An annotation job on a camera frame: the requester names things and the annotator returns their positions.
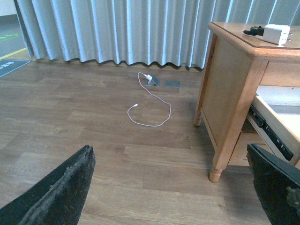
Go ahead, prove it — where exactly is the white cable on floor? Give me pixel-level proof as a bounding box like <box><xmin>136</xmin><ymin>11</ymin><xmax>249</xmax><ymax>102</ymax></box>
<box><xmin>127</xmin><ymin>72</ymin><xmax>172</xmax><ymax>128</ymax></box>

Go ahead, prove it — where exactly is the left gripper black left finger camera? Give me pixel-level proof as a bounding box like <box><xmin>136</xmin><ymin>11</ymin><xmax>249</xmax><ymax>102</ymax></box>
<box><xmin>0</xmin><ymin>145</ymin><xmax>95</xmax><ymax>225</ymax></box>

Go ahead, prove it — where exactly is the light grey curtain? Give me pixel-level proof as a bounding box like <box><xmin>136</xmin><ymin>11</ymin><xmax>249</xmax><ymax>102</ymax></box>
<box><xmin>15</xmin><ymin>0</ymin><xmax>300</xmax><ymax>68</ymax></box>

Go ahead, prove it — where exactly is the open floor socket box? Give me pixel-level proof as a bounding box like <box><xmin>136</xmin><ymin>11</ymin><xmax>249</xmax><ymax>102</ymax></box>
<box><xmin>146</xmin><ymin>75</ymin><xmax>160</xmax><ymax>86</ymax></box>

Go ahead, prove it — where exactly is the dark floor sign mat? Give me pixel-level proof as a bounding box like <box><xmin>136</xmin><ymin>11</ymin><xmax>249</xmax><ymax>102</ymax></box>
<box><xmin>0</xmin><ymin>59</ymin><xmax>31</xmax><ymax>77</ymax></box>

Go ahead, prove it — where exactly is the closed floor socket plate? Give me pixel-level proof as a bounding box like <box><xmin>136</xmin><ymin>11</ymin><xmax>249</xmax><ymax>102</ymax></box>
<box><xmin>165</xmin><ymin>80</ymin><xmax>180</xmax><ymax>88</ymax></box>

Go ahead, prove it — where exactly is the black drawer slide rail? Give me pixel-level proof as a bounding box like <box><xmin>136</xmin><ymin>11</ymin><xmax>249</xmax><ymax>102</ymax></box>
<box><xmin>248</xmin><ymin>105</ymin><xmax>294</xmax><ymax>161</ymax></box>

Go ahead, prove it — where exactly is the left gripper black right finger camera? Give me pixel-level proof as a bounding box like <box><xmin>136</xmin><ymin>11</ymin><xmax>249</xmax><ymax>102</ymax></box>
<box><xmin>247</xmin><ymin>143</ymin><xmax>300</xmax><ymax>225</ymax></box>

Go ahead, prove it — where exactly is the white charger adapter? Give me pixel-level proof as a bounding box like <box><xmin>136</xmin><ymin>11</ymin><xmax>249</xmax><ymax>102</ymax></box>
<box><xmin>262</xmin><ymin>24</ymin><xmax>291</xmax><ymax>45</ymax></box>

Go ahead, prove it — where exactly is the wooden drawer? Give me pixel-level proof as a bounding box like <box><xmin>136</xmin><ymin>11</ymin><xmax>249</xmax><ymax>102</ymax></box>
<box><xmin>228</xmin><ymin>132</ymin><xmax>273</xmax><ymax>166</ymax></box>
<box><xmin>247</xmin><ymin>85</ymin><xmax>300</xmax><ymax>167</ymax></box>

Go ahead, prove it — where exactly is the wooden nightstand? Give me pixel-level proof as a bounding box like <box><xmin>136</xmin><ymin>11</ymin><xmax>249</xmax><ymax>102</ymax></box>
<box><xmin>194</xmin><ymin>22</ymin><xmax>300</xmax><ymax>183</ymax></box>

